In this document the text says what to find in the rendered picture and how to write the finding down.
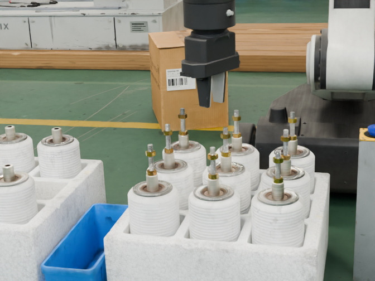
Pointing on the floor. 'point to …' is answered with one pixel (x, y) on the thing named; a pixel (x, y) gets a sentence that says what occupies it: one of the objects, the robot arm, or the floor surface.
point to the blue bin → (83, 246)
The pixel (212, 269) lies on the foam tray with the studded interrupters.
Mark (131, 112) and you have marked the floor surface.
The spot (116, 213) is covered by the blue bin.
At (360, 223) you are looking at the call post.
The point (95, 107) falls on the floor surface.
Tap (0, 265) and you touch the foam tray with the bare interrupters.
